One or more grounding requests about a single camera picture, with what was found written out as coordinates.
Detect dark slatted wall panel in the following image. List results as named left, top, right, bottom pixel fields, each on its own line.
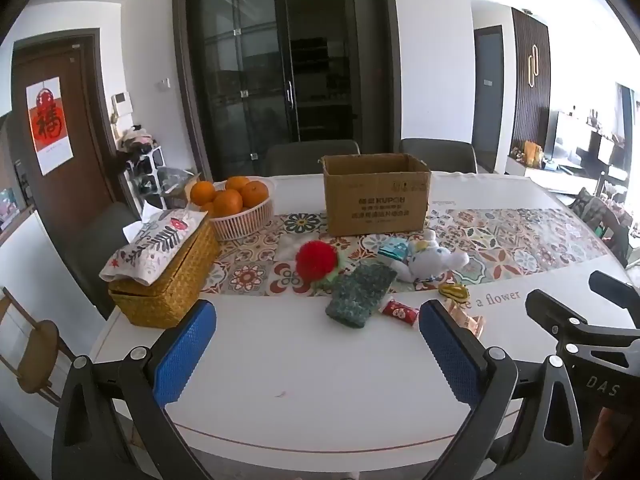
left=510, top=7, right=551, bottom=161

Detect white wall intercom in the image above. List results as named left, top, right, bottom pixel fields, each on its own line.
left=111, top=92, right=133, bottom=123

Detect white tv cabinet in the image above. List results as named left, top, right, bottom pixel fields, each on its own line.
left=505, top=155, right=601, bottom=196

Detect person's right hand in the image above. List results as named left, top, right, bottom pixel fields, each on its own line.
left=587, top=406, right=640, bottom=480

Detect dark interior door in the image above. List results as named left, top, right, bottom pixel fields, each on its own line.
left=472, top=25, right=506, bottom=173

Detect red and green plush ball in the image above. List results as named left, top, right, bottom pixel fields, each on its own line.
left=295, top=240, right=342, bottom=292

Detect dark slatted dining chair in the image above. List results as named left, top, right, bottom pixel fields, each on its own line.
left=570, top=187, right=631, bottom=266

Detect white shoe rack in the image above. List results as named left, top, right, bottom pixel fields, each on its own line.
left=122, top=145, right=168, bottom=211

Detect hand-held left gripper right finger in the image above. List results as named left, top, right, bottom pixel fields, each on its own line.
left=419, top=299, right=586, bottom=480

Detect open box with plastic bag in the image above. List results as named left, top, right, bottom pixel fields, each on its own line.
left=160, top=167, right=201, bottom=196

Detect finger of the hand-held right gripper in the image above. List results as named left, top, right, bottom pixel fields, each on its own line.
left=525, top=288, right=640, bottom=357
left=588, top=270, right=640, bottom=312

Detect wooden chair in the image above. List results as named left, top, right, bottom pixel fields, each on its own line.
left=0, top=286, right=76, bottom=408

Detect white tissue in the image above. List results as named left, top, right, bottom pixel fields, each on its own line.
left=122, top=204, right=161, bottom=243

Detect floral cloth tissue cover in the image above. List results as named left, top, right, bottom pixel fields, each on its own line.
left=99, top=207, right=208, bottom=288

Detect yellow cartoon wristband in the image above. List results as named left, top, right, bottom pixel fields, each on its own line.
left=438, top=282, right=471, bottom=302

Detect teal and white small packet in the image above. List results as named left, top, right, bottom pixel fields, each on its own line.
left=377, top=241, right=408, bottom=263

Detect red and white door poster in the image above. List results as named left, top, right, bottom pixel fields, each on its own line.
left=26, top=77, right=75, bottom=177

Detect red snack packet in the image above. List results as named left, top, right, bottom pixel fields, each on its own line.
left=381, top=298, right=420, bottom=328

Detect black door lock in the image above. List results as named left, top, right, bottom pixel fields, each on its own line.
left=16, top=160, right=33, bottom=206

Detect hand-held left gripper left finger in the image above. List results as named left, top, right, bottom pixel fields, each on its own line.
left=52, top=299, right=218, bottom=480

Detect brown cardboard box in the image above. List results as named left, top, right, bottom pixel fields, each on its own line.
left=321, top=154, right=432, bottom=237

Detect green scouring sponge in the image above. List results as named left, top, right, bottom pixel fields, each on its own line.
left=325, top=262, right=398, bottom=329

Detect brown entrance door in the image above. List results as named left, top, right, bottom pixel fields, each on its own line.
left=10, top=30, right=121, bottom=221

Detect patterned tile table runner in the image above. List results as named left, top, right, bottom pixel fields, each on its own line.
left=200, top=207, right=598, bottom=297

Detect white plush toy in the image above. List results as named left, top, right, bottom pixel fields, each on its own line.
left=395, top=230, right=471, bottom=283

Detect pink snack packet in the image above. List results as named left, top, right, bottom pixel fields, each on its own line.
left=445, top=300, right=487, bottom=337

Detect grey dining chair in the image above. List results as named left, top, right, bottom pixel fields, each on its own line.
left=398, top=138, right=478, bottom=175
left=264, top=140, right=361, bottom=177

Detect television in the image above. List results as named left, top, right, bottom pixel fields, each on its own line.
left=545, top=110, right=601, bottom=166

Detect pile of clothes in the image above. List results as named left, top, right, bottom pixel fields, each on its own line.
left=117, top=127, right=158, bottom=153

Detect dark glass sliding doors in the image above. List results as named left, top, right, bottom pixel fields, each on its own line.
left=172, top=0, right=401, bottom=181

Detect yellow woven tissue box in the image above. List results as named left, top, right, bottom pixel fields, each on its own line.
left=107, top=212, right=221, bottom=329

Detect white plastic fruit basket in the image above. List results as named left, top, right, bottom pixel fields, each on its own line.
left=207, top=180, right=277, bottom=242

